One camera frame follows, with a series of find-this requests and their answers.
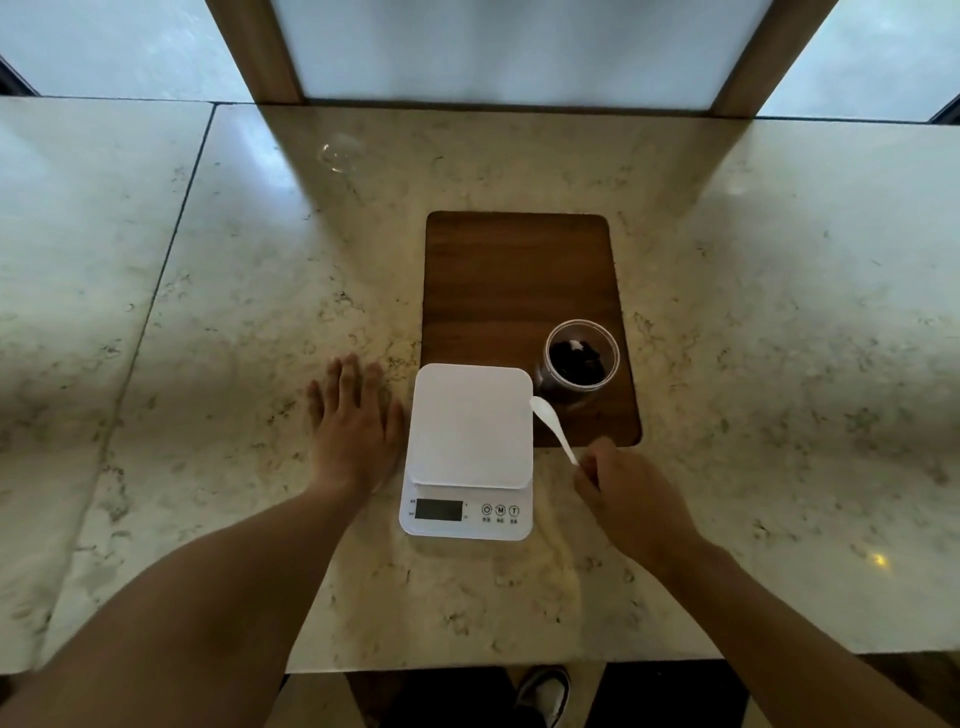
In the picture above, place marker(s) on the wooden window frame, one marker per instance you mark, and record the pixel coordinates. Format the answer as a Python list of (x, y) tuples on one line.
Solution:
[(517, 67)]

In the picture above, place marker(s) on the white plastic spoon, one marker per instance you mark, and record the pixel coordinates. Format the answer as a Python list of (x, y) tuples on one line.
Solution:
[(551, 427)]

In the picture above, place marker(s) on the brown wooden board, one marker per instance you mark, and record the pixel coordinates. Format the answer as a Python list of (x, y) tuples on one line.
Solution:
[(517, 300)]

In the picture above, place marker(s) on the person's left little finger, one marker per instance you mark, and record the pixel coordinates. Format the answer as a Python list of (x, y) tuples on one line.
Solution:
[(315, 405)]

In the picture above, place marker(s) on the dark tea leaves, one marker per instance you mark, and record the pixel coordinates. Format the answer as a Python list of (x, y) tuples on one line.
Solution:
[(577, 361)]

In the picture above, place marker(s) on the person's left forearm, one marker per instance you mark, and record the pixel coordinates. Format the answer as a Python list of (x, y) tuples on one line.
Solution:
[(187, 615)]

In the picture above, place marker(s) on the clear plastic cup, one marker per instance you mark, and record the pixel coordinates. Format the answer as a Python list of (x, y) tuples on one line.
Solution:
[(577, 367)]

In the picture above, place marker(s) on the person's left middle finger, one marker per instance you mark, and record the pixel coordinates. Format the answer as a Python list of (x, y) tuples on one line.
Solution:
[(349, 386)]

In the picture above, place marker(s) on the person's left hand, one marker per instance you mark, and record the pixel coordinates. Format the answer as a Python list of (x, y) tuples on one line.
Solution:
[(352, 439)]

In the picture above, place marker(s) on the person's right forearm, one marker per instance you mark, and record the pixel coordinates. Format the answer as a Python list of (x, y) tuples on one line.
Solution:
[(787, 645)]

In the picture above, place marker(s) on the small clear glass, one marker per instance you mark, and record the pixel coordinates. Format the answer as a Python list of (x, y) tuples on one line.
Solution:
[(339, 154)]

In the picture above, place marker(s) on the person's left thumb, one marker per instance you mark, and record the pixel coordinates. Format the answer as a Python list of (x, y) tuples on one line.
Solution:
[(395, 427)]

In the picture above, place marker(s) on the person's right hand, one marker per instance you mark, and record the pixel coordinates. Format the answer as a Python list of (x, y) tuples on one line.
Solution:
[(637, 502)]

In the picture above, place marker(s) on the person's right fingers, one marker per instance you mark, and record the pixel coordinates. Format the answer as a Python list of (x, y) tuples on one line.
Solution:
[(596, 469)]

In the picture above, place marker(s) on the person's shoe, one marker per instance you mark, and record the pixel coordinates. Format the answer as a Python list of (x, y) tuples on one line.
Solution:
[(544, 694)]

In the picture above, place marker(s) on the white digital kitchen scale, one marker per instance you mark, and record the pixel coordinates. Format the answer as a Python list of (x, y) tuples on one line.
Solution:
[(469, 450)]

